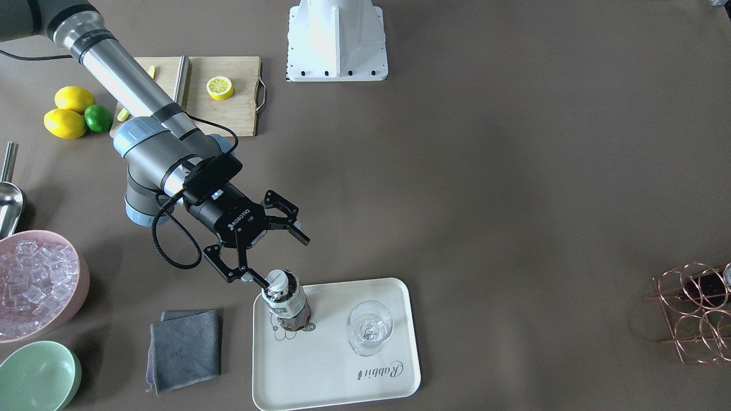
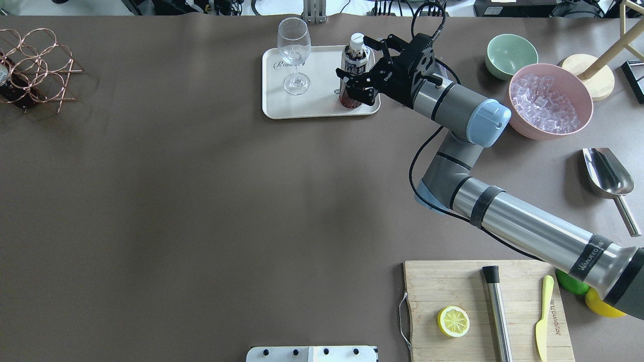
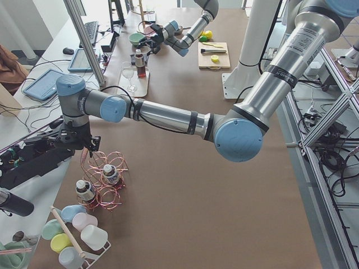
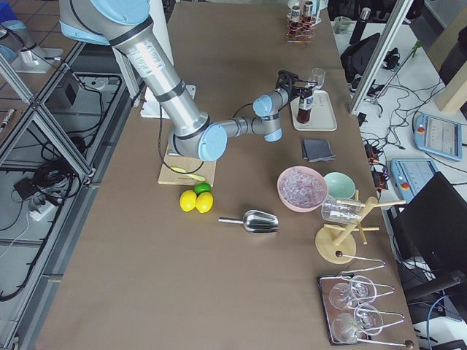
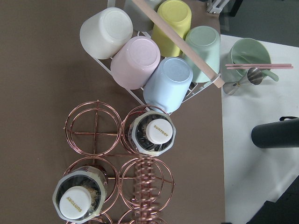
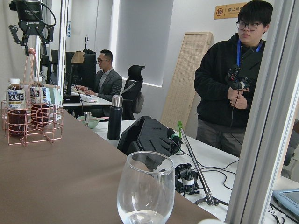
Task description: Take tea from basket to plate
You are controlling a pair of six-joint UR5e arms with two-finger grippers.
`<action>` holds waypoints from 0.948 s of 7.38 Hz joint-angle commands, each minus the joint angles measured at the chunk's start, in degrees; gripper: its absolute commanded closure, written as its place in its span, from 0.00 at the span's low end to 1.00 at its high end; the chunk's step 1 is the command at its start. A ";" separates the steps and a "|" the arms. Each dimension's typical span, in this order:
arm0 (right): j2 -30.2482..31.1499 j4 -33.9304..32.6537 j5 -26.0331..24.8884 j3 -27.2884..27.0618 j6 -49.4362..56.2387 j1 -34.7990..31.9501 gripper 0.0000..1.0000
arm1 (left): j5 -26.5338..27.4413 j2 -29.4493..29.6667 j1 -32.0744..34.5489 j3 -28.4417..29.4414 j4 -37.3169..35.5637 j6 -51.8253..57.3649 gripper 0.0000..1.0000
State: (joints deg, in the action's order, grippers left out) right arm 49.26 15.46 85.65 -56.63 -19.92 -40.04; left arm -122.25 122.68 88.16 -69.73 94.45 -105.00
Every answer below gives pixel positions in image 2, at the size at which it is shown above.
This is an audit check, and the yellow plastic knife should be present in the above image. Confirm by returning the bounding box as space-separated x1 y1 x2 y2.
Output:
534 275 554 361

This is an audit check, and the copper wire bottle basket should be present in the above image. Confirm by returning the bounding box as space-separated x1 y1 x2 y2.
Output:
1 28 85 113

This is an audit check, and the bamboo cutting board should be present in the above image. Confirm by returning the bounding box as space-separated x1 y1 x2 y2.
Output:
404 260 555 361

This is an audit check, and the green bowl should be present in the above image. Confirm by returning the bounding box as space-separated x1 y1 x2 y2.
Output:
485 34 539 80

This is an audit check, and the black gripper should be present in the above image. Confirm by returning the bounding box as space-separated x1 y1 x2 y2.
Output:
336 34 441 107

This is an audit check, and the green lime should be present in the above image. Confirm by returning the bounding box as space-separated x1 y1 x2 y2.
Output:
555 269 590 296

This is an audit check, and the half lemon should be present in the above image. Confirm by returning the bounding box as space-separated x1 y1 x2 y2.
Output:
437 306 470 337

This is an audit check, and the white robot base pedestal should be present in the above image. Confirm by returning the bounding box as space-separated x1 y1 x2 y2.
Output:
246 344 379 361

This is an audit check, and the cream rabbit tray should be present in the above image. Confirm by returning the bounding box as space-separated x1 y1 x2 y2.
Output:
262 45 380 120

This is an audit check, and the wooden stand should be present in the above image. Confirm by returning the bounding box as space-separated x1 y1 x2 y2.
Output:
559 1 643 101

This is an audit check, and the metal ice scoop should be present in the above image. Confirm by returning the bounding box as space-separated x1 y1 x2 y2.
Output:
582 147 642 237

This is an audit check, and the steel muddler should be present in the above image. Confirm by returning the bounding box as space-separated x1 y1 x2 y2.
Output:
481 265 514 361

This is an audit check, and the tea bottle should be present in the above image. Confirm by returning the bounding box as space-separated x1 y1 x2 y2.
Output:
340 32 370 109
1 63 45 110

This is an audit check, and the pink bowl with ice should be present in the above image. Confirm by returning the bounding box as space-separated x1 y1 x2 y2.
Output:
506 63 594 140

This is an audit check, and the clear wine glass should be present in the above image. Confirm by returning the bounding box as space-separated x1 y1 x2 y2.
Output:
277 18 312 96

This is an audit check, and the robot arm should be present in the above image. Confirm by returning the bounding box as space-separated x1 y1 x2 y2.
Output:
336 34 642 319

